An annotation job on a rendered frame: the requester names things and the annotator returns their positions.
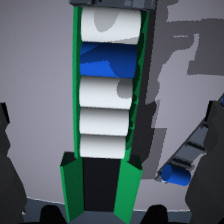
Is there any white cylinder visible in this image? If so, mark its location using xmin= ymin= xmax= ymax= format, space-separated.
xmin=80 ymin=106 xmax=129 ymax=136
xmin=79 ymin=75 xmax=133 ymax=109
xmin=80 ymin=133 xmax=125 ymax=159
xmin=81 ymin=6 xmax=141 ymax=45

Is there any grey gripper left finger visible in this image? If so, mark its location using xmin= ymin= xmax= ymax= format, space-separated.
xmin=0 ymin=103 xmax=27 ymax=224

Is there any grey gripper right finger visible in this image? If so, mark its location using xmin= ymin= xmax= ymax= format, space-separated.
xmin=185 ymin=100 xmax=224 ymax=224

